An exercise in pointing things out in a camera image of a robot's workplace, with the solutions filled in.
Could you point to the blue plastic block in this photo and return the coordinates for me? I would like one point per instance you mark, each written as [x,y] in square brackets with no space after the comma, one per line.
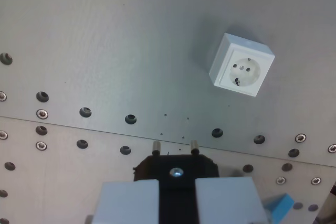
[280,206]

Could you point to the silver hex socket screw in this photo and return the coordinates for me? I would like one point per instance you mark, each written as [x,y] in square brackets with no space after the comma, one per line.
[41,145]
[316,181]
[300,138]
[42,113]
[2,96]
[2,135]
[281,180]
[332,148]

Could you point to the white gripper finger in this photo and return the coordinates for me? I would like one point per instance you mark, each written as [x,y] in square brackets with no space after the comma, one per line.
[128,203]
[228,200]

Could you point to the white wall socket box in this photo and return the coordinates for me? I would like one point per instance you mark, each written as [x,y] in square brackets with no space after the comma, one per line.
[242,65]

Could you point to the black plug with metal pins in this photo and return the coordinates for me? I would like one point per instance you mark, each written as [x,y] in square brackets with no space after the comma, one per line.
[181,163]

